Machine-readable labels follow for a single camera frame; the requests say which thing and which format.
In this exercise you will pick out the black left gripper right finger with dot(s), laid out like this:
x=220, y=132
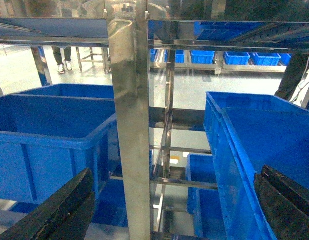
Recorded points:
x=284, y=202

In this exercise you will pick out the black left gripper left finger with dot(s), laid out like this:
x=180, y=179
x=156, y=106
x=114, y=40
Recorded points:
x=66, y=215

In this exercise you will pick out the blue crate upper shelf left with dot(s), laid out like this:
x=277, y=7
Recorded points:
x=45, y=141

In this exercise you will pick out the blue crate shelf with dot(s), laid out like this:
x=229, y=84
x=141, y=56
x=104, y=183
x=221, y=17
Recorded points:
x=204, y=204
x=45, y=141

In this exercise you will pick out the blue crate lower shelf right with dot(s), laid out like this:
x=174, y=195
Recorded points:
x=204, y=204

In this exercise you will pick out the large blue crate on shelf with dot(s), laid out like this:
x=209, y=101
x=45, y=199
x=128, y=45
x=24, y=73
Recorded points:
x=247, y=132

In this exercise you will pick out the blue crate behind left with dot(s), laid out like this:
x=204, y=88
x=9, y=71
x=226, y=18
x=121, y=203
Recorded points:
x=73, y=90

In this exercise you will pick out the standing person legs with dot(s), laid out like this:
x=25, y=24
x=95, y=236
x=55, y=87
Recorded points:
x=63, y=58

